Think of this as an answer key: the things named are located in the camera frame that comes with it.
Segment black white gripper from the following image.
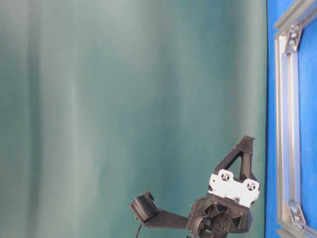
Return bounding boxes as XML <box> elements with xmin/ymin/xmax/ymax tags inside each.
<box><xmin>187</xmin><ymin>136</ymin><xmax>260</xmax><ymax>238</ymax></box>

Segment aluminium corner bracket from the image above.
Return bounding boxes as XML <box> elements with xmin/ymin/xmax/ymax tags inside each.
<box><xmin>285</xmin><ymin>27</ymin><xmax>303</xmax><ymax>53</ymax></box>
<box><xmin>286</xmin><ymin>201</ymin><xmax>307</xmax><ymax>226</ymax></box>

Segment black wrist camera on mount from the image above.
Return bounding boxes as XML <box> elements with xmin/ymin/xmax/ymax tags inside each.
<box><xmin>130</xmin><ymin>191</ymin><xmax>188</xmax><ymax>229</ymax></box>

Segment aluminium extrusion frame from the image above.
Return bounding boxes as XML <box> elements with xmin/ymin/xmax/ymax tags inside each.
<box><xmin>274</xmin><ymin>0</ymin><xmax>317</xmax><ymax>238</ymax></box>

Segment green backdrop curtain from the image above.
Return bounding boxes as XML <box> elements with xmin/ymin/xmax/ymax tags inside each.
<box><xmin>0</xmin><ymin>0</ymin><xmax>267</xmax><ymax>238</ymax></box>

